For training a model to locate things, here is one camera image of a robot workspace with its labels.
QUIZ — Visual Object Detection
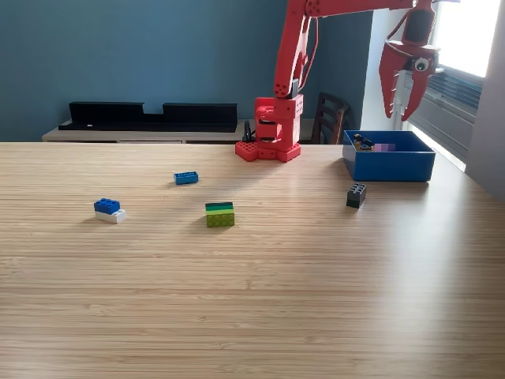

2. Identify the blue and white brick stack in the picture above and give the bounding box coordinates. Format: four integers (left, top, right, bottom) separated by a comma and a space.
93, 197, 128, 225

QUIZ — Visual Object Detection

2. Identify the bright window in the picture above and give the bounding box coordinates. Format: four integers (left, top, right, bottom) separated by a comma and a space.
410, 0, 505, 78

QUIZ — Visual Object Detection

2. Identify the black brick stack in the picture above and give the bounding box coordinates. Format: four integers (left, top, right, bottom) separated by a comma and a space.
346, 182, 368, 209

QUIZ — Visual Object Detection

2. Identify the dark wooden chair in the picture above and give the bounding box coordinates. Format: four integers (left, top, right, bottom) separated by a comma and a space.
310, 92, 351, 145

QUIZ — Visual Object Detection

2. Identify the small blue brick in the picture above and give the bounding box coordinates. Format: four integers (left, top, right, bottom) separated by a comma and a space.
174, 170, 200, 186

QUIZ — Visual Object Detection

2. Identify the green brick stack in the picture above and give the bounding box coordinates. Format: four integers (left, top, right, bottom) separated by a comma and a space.
204, 201, 236, 228

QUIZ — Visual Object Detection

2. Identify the yellow toy digger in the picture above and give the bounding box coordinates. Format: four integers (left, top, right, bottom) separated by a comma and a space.
353, 133, 376, 153

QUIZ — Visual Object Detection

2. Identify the grey radiator unit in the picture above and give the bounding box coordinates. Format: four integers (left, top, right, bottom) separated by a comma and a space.
400, 54, 484, 163

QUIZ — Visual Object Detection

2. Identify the blue plastic bin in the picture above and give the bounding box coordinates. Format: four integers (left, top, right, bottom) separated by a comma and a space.
342, 129, 436, 182

